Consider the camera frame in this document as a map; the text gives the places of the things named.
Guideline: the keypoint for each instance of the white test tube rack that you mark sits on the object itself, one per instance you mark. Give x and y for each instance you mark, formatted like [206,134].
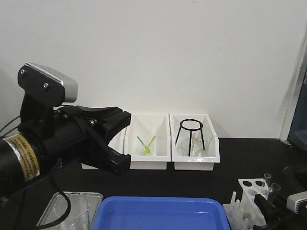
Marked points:
[243,214]

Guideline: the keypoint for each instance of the white storage bin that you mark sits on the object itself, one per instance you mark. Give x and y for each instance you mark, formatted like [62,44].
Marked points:
[148,141]
[212,152]
[116,143]

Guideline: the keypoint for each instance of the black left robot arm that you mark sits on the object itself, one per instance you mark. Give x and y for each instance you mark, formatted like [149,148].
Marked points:
[19,165]

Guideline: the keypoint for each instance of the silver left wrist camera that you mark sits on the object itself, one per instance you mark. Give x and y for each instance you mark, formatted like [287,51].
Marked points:
[47,85]

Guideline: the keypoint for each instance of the black wire tripod stand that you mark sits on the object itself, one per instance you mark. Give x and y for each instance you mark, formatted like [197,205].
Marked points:
[188,128]

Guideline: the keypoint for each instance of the blue plastic tray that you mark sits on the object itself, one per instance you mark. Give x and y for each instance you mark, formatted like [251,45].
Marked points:
[160,213]

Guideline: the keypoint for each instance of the middle white storage bin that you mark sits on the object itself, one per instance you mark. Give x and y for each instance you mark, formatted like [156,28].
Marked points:
[148,141]

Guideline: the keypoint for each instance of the clear glass beaker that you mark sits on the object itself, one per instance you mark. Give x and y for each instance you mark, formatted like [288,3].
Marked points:
[78,218]

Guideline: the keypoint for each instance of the right white storage bin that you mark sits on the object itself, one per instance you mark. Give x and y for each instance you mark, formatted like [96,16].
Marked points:
[212,152]

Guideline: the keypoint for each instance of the clear glass test tube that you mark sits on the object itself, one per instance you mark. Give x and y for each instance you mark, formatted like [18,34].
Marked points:
[273,190]

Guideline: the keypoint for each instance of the test tube standing in rack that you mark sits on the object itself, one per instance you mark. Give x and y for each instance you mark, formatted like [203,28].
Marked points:
[266,183]

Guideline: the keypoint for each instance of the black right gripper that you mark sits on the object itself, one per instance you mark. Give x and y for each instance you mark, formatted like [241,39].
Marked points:
[288,219]

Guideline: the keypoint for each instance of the grey metal tray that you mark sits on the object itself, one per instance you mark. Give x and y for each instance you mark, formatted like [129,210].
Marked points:
[58,205]

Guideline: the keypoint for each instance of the left white storage bin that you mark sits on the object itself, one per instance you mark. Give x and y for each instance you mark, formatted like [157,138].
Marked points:
[116,143]

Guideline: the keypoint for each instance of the clear glass flask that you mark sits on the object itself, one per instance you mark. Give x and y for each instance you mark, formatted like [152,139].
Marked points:
[192,148]

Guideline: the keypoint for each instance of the blue-grey pegboard drying rack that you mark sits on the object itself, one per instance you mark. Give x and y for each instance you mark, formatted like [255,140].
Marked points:
[298,130]

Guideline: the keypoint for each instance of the green and yellow spatulas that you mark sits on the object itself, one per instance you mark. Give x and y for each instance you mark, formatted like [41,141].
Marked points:
[147,148]

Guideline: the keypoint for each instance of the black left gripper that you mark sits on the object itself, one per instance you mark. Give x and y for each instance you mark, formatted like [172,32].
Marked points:
[74,133]

